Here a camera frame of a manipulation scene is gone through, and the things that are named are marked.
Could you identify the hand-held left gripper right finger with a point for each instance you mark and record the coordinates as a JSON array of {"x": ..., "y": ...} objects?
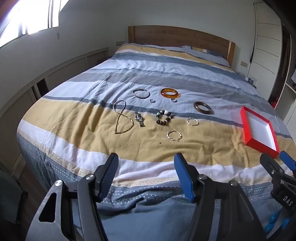
[{"x": 182, "y": 172}]

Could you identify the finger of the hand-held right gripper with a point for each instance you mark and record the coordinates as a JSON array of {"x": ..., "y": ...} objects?
[
  {"x": 271, "y": 168},
  {"x": 289, "y": 162}
]

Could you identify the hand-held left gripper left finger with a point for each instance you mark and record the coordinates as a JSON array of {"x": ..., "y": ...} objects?
[{"x": 110, "y": 172}]

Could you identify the red jewelry box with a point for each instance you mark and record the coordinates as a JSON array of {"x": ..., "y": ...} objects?
[{"x": 261, "y": 129}]

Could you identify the person's right hand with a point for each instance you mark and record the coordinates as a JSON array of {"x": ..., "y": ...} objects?
[{"x": 274, "y": 219}]

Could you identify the bed with striped duvet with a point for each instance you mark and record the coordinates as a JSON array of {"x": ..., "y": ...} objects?
[{"x": 92, "y": 115}]

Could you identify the silver wristwatch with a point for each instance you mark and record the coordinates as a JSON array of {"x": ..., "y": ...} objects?
[{"x": 138, "y": 117}]

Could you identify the dark brown bangle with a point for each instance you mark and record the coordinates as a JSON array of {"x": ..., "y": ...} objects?
[{"x": 203, "y": 112}]

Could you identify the amber bangle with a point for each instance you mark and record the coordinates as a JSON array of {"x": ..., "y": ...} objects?
[{"x": 170, "y": 96}]

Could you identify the silver bangle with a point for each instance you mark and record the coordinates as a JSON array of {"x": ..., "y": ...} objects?
[{"x": 133, "y": 93}]

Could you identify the bedside clutter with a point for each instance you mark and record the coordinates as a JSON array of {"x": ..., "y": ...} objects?
[{"x": 251, "y": 80}]

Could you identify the white wardrobe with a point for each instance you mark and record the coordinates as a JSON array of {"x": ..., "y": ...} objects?
[{"x": 266, "y": 46}]

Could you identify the grey pillow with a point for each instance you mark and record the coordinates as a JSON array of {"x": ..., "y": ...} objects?
[{"x": 208, "y": 54}]

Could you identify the wooden headboard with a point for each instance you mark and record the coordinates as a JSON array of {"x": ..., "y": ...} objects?
[{"x": 173, "y": 34}]

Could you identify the window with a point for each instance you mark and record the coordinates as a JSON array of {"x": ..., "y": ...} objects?
[{"x": 30, "y": 16}]

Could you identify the low beige wall cabinet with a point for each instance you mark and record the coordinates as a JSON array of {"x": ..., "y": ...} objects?
[{"x": 23, "y": 78}]

